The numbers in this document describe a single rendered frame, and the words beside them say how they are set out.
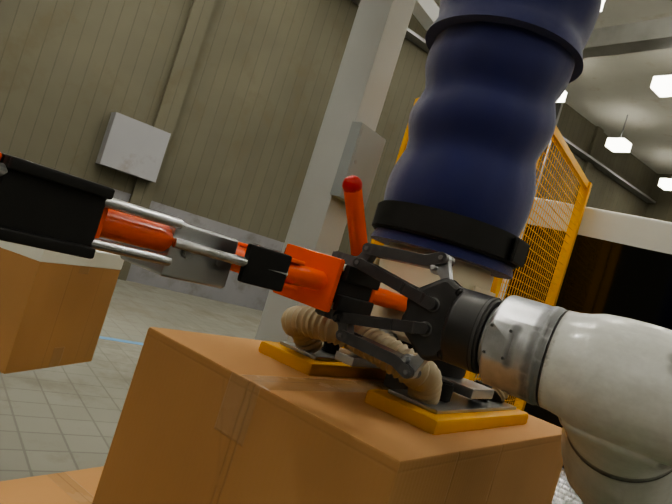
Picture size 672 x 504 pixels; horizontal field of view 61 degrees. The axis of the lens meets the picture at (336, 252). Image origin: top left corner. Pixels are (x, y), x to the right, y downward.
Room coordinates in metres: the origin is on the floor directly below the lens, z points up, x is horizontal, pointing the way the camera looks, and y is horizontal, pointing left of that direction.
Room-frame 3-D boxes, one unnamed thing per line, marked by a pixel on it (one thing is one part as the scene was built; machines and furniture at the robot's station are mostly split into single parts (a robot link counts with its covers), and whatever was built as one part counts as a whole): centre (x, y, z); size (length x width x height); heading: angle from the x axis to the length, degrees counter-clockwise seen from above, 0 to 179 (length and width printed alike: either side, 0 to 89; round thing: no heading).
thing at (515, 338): (0.53, -0.19, 1.20); 0.09 x 0.06 x 0.09; 146
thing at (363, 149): (2.28, 0.01, 1.62); 0.20 x 0.05 x 0.30; 146
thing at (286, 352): (0.92, -0.08, 1.09); 0.34 x 0.10 x 0.05; 143
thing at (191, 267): (0.49, 0.13, 1.19); 0.07 x 0.07 x 0.04; 53
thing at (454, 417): (0.81, -0.23, 1.09); 0.34 x 0.10 x 0.05; 143
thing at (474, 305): (0.57, -0.13, 1.20); 0.09 x 0.07 x 0.08; 56
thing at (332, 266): (0.67, 0.00, 1.20); 0.10 x 0.08 x 0.06; 53
